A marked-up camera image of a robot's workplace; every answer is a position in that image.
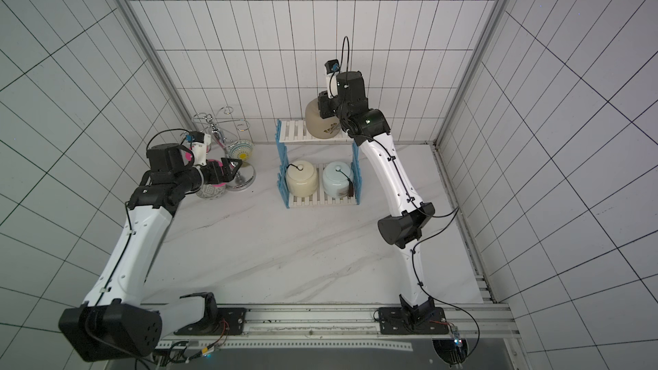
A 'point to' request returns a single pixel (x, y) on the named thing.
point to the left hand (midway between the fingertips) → (228, 167)
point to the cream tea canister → (302, 178)
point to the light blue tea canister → (337, 180)
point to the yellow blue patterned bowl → (242, 149)
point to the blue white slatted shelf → (290, 132)
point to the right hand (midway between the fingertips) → (312, 92)
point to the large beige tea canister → (322, 128)
